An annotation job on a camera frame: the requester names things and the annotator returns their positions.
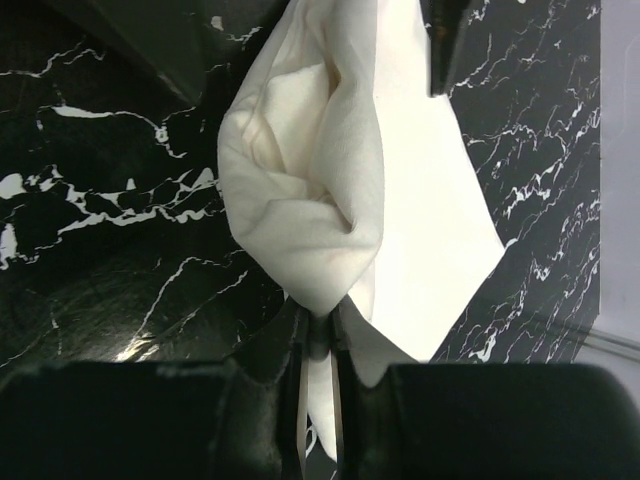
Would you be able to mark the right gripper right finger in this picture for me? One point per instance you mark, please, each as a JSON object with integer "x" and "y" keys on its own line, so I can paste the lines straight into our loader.
{"x": 400, "y": 419}

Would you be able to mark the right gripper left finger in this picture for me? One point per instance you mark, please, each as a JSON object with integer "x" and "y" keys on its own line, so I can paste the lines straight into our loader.
{"x": 241, "y": 417}

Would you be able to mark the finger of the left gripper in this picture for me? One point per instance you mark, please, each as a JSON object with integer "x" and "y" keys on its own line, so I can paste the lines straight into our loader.
{"x": 178, "y": 42}
{"x": 446, "y": 23}

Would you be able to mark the white printed t-shirt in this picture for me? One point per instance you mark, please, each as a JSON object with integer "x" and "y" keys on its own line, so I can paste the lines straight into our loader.
{"x": 342, "y": 177}

